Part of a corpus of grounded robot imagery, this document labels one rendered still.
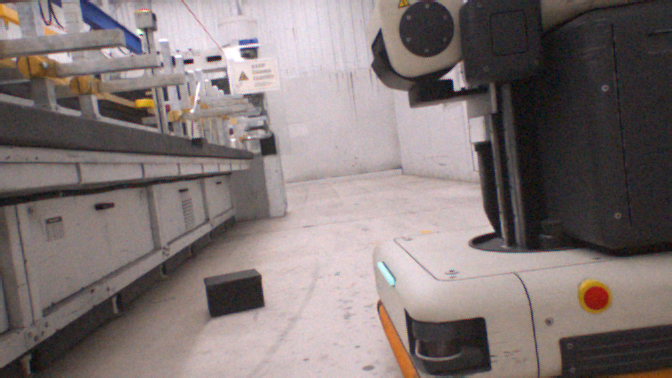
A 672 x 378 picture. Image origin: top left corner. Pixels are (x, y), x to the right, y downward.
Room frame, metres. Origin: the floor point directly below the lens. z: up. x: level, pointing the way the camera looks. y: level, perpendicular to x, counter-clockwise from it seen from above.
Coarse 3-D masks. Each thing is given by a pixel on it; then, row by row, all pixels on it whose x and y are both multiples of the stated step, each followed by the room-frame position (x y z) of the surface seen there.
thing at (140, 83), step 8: (112, 80) 1.58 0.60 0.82; (120, 80) 1.58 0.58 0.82; (128, 80) 1.58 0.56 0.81; (136, 80) 1.58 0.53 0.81; (144, 80) 1.58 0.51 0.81; (152, 80) 1.58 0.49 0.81; (160, 80) 1.58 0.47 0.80; (168, 80) 1.58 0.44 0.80; (176, 80) 1.59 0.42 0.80; (184, 80) 1.60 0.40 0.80; (56, 88) 1.57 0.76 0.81; (64, 88) 1.57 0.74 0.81; (104, 88) 1.58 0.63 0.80; (112, 88) 1.58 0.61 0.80; (120, 88) 1.58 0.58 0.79; (128, 88) 1.58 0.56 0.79; (136, 88) 1.59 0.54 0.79; (144, 88) 1.59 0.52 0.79; (152, 88) 1.61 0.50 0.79; (32, 96) 1.57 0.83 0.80; (56, 96) 1.57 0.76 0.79; (64, 96) 1.58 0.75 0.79; (72, 96) 1.59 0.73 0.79
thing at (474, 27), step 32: (480, 0) 0.92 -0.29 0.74; (512, 0) 0.92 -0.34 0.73; (480, 32) 0.92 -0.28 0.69; (512, 32) 0.92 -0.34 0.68; (384, 64) 1.05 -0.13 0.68; (480, 64) 0.92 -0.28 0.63; (512, 64) 0.92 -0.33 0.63; (544, 64) 0.92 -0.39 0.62; (416, 96) 1.09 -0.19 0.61; (448, 96) 1.05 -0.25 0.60; (480, 96) 1.10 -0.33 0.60
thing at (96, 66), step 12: (84, 60) 1.33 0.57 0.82; (96, 60) 1.33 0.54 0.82; (108, 60) 1.33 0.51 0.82; (120, 60) 1.33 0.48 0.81; (132, 60) 1.33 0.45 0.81; (144, 60) 1.33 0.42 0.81; (156, 60) 1.34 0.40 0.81; (0, 72) 1.32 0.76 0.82; (12, 72) 1.32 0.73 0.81; (60, 72) 1.33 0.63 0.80; (72, 72) 1.33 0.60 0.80; (84, 72) 1.33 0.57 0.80; (96, 72) 1.34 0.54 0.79; (108, 72) 1.35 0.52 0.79
